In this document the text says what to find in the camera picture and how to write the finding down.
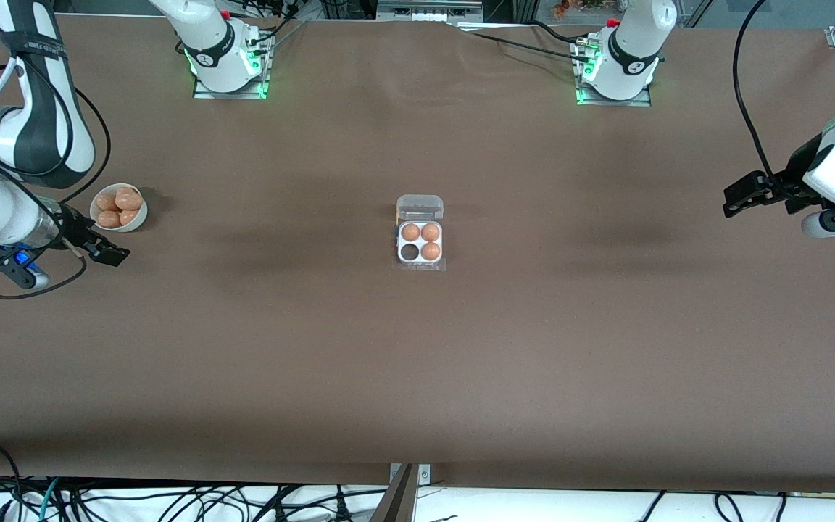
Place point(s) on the clear plastic egg box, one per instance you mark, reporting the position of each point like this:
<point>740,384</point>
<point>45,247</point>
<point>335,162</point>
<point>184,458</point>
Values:
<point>421,206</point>

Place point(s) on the dark grey mount bar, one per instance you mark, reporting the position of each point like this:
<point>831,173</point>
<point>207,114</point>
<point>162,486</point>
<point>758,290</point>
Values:
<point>397,504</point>

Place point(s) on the brown table cover sheet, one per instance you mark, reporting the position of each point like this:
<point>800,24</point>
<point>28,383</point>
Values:
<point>417,362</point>

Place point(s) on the orange toy items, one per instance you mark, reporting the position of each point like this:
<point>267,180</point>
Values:
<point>570,9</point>

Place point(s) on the grey metal unit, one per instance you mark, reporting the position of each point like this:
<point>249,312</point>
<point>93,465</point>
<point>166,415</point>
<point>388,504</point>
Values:
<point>428,10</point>

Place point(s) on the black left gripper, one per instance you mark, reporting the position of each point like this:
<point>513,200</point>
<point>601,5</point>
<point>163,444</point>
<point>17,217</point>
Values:
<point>787,181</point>

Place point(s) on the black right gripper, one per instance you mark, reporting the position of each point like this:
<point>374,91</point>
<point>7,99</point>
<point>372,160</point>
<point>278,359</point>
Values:
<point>78,230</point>

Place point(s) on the white bowl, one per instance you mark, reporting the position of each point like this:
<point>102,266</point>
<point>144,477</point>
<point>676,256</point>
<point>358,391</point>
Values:
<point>135,225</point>

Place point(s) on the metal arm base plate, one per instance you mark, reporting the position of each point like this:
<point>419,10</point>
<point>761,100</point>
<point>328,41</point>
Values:
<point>613,103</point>
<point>229,95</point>

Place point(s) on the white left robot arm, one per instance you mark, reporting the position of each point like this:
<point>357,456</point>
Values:
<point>631,58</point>

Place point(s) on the small metal bracket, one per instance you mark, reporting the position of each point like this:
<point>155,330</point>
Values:
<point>425,474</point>

